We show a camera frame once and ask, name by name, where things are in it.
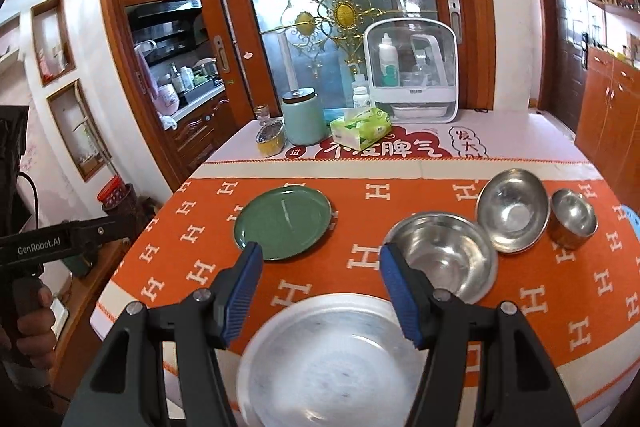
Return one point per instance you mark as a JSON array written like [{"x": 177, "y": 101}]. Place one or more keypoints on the small steel bowl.
[{"x": 573, "y": 220}]

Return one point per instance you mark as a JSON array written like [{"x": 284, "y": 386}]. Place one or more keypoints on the large white metal plate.
[{"x": 331, "y": 360}]

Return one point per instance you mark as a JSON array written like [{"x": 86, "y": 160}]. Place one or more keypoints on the person's left hand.
[{"x": 38, "y": 341}]

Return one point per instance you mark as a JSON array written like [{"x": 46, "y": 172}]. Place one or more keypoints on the white bottle steriliser box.
[{"x": 413, "y": 69}]

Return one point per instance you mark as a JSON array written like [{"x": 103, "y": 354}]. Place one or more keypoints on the blue plastic stool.
[{"x": 633, "y": 219}]

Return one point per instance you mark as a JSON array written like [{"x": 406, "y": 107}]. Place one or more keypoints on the brown wooden cabinet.
[{"x": 608, "y": 127}]

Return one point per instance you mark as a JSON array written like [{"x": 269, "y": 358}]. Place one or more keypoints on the green tissue pack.
[{"x": 361, "y": 127}]

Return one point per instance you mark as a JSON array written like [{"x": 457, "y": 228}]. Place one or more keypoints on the green ceramic plate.
[{"x": 285, "y": 221}]

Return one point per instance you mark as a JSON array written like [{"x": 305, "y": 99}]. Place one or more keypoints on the medium steel bowl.
[{"x": 514, "y": 209}]

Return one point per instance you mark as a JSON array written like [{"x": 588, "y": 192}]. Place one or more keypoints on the small glass jar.
[{"x": 262, "y": 114}]

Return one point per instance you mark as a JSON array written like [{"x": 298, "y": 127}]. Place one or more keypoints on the large steel bowl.
[{"x": 455, "y": 253}]

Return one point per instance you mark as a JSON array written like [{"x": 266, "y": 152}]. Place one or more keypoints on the yellow round tin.
[{"x": 270, "y": 139}]

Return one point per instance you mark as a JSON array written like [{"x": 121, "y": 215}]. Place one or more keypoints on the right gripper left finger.
[{"x": 125, "y": 383}]

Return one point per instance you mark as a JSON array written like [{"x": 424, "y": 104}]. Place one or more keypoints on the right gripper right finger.
[{"x": 518, "y": 383}]

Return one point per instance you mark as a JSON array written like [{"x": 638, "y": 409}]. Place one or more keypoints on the mint green canister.
[{"x": 303, "y": 117}]

